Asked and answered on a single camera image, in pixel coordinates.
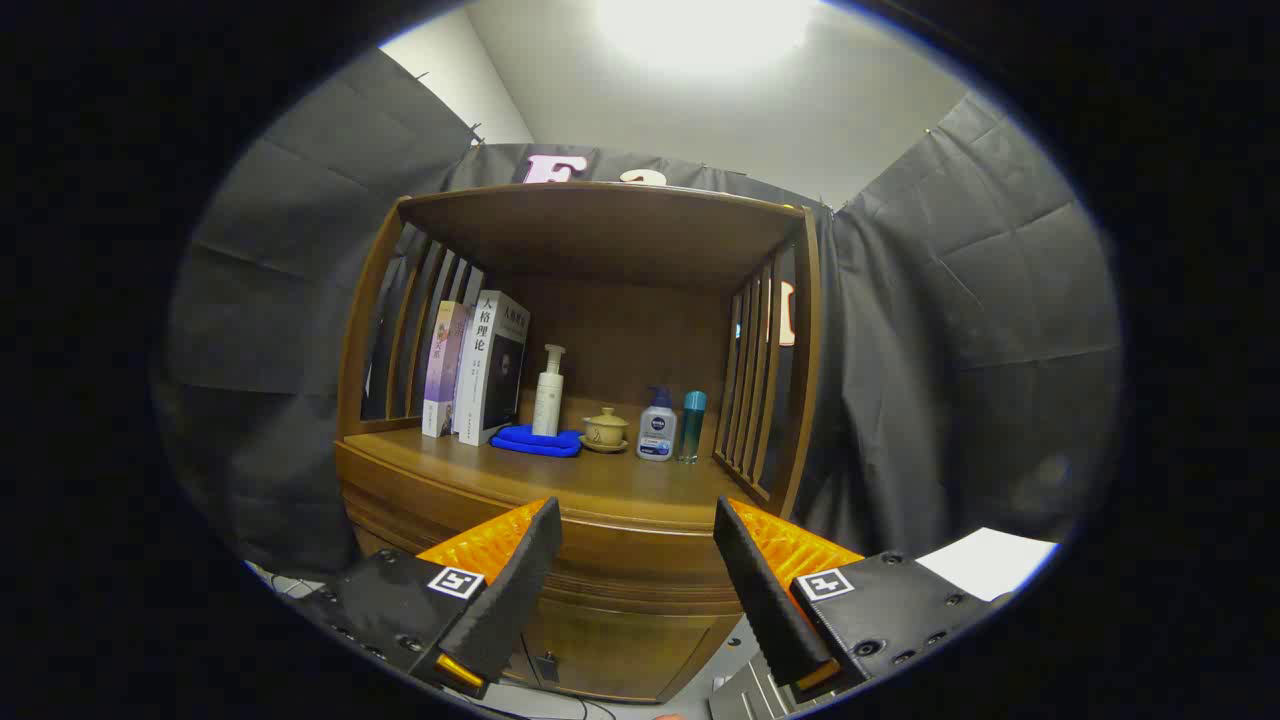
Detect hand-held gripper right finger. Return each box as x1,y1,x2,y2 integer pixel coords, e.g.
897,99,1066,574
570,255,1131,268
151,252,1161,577
711,495,1013,704

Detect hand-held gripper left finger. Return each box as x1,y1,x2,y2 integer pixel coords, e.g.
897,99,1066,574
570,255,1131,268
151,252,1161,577
300,496,564,701

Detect brown wooden countertop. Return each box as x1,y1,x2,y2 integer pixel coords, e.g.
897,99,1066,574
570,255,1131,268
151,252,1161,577
335,420,791,531

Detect brown wooden cabinet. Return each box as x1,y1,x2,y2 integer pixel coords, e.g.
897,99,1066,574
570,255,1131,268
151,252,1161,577
333,182,823,703

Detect grey slatted plastic object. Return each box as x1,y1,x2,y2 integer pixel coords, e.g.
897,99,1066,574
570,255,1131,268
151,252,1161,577
708,655,811,720

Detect blue folded cloth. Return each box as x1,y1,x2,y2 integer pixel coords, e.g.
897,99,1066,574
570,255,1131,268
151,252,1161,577
489,424,584,459

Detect beige lidded teacup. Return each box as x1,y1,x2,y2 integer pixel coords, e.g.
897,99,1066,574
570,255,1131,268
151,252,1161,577
580,406,632,454

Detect teal bottle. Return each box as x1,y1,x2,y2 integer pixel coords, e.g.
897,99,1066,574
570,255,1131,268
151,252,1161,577
678,390,708,465

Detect white pump bottle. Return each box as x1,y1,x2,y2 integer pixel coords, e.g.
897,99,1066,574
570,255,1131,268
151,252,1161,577
532,344,567,438

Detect white blue-capped lotion bottle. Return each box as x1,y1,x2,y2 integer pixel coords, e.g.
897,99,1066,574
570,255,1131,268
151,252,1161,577
636,385,678,463

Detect thick white book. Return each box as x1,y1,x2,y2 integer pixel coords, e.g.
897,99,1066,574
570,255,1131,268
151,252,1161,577
455,290,531,447

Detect white board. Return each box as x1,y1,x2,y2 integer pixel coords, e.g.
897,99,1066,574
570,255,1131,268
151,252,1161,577
915,527,1059,603

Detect purple book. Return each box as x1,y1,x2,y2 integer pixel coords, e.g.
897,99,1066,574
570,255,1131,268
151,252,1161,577
422,300,469,439

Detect black backdrop cloth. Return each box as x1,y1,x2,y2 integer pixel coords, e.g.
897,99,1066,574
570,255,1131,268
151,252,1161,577
150,45,1126,581

